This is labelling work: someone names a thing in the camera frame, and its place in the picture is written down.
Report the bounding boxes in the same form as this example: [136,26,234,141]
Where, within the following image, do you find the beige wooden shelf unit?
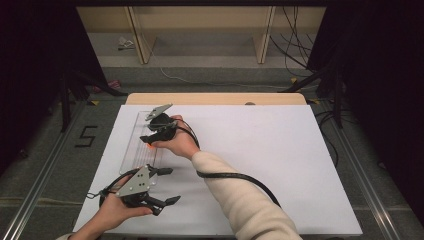
[75,5,327,66]

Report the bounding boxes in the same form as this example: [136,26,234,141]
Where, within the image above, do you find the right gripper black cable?
[175,117,283,208]

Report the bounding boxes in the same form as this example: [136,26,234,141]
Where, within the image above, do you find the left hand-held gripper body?
[114,165,158,210]

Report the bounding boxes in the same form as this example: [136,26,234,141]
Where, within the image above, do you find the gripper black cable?
[85,167,145,208]
[175,117,283,208]

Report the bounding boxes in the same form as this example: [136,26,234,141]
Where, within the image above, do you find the dark curtain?
[0,0,108,176]
[305,0,424,219]

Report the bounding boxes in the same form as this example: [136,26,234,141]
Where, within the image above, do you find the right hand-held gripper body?
[144,102,180,144]

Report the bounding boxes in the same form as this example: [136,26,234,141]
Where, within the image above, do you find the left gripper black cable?
[85,167,145,208]

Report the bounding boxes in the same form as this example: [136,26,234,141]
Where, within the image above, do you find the white table sheet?
[72,104,364,236]

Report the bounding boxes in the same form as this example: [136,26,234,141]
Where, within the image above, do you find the crumpled wrapper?
[116,35,136,52]

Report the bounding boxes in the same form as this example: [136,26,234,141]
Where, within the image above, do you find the pink object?
[92,79,122,95]

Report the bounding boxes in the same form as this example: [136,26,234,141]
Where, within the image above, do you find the black metal stand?
[59,70,130,133]
[279,64,345,130]

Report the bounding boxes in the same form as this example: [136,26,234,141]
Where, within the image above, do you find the wooden table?
[125,92,308,107]

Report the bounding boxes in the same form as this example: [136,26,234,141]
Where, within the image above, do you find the clear plastic container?
[118,110,167,187]

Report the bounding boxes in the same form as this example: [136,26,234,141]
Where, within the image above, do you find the hanging black cables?
[268,5,317,72]

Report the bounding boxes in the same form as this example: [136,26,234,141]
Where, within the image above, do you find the person's left hand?
[97,173,154,232]

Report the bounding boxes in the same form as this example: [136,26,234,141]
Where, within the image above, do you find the black floor cables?
[314,109,359,169]

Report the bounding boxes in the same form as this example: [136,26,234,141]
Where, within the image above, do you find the metal floor rail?
[319,99,403,240]
[0,99,88,240]

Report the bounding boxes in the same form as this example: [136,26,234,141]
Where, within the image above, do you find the person's right hand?
[150,114,202,161]

